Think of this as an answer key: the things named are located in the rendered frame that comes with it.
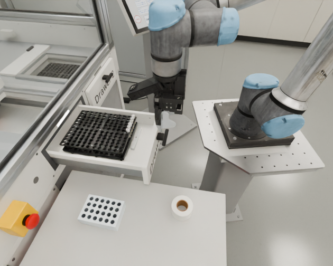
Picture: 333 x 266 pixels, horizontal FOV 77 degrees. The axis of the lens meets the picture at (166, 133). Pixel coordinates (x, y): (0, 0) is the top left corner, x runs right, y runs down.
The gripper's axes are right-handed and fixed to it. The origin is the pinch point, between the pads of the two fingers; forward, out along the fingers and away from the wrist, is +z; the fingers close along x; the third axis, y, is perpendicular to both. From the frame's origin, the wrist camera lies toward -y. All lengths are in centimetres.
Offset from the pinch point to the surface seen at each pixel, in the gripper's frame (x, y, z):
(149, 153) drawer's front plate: -9.2, -1.9, 3.7
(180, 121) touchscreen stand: 97, 1, 93
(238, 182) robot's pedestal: 13, 39, 51
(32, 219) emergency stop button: -32.4, -28.5, 7.4
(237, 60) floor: 228, 65, 96
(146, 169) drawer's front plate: -14.4, -1.8, 4.6
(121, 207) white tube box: -22.1, -8.9, 16.7
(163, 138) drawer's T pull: -1.2, 1.3, 5.3
